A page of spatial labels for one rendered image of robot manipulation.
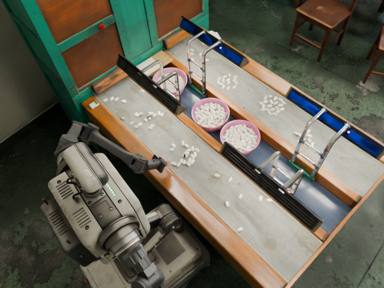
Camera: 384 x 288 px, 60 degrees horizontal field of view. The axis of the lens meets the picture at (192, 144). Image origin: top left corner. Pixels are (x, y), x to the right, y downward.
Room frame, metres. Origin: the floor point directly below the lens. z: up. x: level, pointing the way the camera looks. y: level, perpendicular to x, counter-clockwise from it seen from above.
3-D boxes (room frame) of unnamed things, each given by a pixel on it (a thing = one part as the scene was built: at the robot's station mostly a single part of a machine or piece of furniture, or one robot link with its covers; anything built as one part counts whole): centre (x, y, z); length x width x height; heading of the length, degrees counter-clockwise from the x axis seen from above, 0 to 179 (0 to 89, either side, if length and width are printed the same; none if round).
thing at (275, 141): (1.43, -0.38, 0.71); 1.81 x 0.05 x 0.11; 39
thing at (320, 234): (1.22, -0.12, 0.71); 1.81 x 0.05 x 0.11; 39
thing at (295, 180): (0.78, -0.43, 0.90); 0.20 x 0.19 x 0.45; 39
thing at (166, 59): (1.97, 0.27, 0.77); 0.33 x 0.15 x 0.01; 129
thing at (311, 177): (1.03, -0.75, 0.90); 0.20 x 0.19 x 0.45; 39
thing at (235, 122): (1.24, -0.32, 0.72); 0.27 x 0.27 x 0.10
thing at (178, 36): (2.22, 0.03, 0.83); 0.30 x 0.06 x 0.07; 129
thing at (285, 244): (1.11, 0.01, 0.73); 1.81 x 0.30 x 0.02; 39
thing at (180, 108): (1.49, 0.24, 1.08); 0.62 x 0.08 x 0.07; 39
